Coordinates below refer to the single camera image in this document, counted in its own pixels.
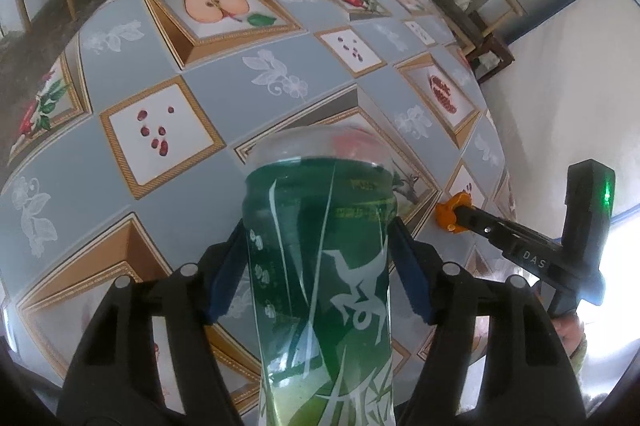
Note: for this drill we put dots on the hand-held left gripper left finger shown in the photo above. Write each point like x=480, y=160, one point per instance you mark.
x=227, y=276

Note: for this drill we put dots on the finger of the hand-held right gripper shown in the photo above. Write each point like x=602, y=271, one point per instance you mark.
x=485, y=226

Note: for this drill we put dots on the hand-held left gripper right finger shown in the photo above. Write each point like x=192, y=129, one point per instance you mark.
x=410, y=271

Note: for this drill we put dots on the orange peel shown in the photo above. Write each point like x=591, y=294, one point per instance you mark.
x=445, y=211

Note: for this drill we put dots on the green plastic bottle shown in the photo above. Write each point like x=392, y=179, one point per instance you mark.
x=320, y=256

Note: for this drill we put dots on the person's right hand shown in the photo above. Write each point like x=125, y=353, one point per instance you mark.
x=570, y=333

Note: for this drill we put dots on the white mattress with blue trim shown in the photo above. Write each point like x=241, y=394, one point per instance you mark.
x=560, y=106

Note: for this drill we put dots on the dark wooden stool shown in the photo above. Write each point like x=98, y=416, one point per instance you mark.
x=492, y=51

